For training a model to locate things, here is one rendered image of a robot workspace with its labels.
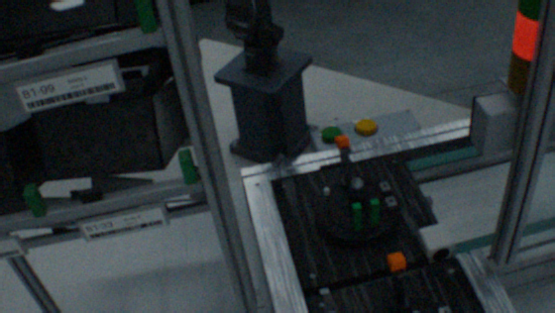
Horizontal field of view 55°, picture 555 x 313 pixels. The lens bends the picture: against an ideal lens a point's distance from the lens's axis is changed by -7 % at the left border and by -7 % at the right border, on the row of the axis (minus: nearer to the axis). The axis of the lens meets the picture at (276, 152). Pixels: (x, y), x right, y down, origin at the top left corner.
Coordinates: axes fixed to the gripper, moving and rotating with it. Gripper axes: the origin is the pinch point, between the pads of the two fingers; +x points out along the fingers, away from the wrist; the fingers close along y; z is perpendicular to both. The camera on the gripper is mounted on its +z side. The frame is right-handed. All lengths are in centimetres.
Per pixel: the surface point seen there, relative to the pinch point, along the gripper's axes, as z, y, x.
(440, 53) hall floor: -167, 103, -159
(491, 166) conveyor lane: -35, 58, -3
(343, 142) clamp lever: -19.0, 29.0, -0.3
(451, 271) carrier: -23, 43, 22
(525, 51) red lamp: 10, 49, 10
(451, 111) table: -47, 57, -26
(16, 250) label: 9.2, -6.8, 29.2
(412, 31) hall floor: -173, 93, -185
